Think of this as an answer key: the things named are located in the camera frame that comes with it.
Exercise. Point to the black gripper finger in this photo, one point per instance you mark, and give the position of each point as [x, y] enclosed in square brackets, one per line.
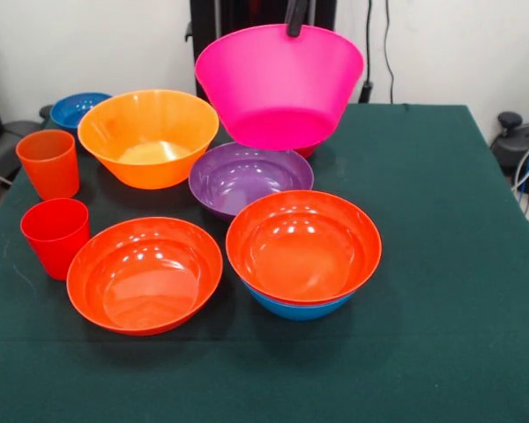
[296, 17]

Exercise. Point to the large pink bowl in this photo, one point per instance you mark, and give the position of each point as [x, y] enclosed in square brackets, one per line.
[277, 88]

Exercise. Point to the purple bowl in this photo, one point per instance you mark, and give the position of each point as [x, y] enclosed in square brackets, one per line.
[247, 176]

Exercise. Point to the large orange bowl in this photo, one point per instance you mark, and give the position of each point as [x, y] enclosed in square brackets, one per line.
[150, 132]

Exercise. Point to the orange-red shallow bowl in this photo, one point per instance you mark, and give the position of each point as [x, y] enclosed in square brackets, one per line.
[304, 251]
[145, 282]

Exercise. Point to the small crimson bowl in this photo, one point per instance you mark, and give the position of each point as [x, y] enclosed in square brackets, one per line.
[307, 152]

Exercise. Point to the small dark blue bowl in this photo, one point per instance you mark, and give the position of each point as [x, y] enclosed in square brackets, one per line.
[70, 110]

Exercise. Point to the orange cup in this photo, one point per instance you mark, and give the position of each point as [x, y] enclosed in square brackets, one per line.
[48, 172]

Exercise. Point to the light blue bowl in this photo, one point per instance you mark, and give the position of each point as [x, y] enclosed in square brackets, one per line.
[300, 310]

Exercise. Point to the red cup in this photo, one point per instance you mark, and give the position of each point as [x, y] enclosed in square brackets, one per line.
[57, 247]

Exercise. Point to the dark green table cloth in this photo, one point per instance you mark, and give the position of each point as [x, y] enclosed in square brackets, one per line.
[264, 374]

